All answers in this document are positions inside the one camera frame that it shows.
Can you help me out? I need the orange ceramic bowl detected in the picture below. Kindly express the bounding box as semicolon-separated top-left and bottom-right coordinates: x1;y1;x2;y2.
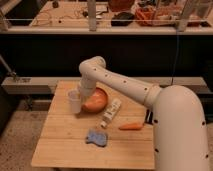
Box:
82;87;108;113

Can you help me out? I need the blue sponge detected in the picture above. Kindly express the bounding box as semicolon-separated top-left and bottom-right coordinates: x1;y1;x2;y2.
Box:
85;130;108;147

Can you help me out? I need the black rectangular brush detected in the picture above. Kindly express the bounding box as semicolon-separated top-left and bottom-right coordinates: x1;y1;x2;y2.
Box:
144;109;153;125

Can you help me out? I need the orange carrot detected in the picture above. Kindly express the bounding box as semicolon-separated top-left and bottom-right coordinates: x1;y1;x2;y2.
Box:
119;122;143;131

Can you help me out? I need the grey vertical post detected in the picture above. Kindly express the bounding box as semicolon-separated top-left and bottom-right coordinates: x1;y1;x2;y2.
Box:
87;0;96;31

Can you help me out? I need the black bowl on bench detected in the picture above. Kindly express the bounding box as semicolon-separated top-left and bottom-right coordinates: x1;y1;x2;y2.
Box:
111;12;134;26

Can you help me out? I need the orange crate on bench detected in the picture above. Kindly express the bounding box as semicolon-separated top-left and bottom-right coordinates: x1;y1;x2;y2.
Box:
135;7;179;26

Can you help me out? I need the metal clamp bracket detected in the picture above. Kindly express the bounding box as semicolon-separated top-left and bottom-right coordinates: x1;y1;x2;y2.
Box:
0;54;32;85

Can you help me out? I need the white tube bottle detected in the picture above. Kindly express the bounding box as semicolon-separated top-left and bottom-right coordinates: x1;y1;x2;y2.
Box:
100;98;121;128

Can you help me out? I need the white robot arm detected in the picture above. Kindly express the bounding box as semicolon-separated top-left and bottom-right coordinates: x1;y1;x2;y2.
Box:
78;56;210;171

